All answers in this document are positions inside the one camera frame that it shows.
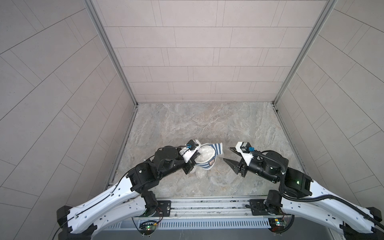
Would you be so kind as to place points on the blue white striped sweater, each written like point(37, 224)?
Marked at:
point(219, 151)

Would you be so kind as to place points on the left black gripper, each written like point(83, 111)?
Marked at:
point(187, 166)

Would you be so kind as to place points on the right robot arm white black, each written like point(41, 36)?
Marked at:
point(301, 196)

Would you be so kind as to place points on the corner aluminium post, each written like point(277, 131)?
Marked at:
point(329, 6)
point(90, 7)

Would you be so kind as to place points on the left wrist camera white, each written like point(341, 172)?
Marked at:
point(190, 149)

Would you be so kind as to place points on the white teddy bear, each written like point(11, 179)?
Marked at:
point(207, 155)

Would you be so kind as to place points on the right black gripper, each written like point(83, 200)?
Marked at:
point(242, 167)

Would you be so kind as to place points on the left green circuit board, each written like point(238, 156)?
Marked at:
point(147, 228)

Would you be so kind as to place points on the green circuit board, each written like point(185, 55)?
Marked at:
point(147, 228)
point(276, 224)

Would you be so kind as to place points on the right green circuit board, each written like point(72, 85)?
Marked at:
point(276, 224)

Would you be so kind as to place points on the white ventilation grille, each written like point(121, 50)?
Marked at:
point(204, 224)

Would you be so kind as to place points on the left corner aluminium post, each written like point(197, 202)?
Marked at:
point(90, 7)

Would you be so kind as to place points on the aluminium mounting rail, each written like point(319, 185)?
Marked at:
point(210, 207)

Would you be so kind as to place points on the right corner aluminium post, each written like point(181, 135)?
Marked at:
point(329, 6)

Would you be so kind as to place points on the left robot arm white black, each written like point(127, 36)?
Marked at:
point(137, 181)

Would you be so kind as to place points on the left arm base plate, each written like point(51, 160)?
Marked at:
point(163, 210)

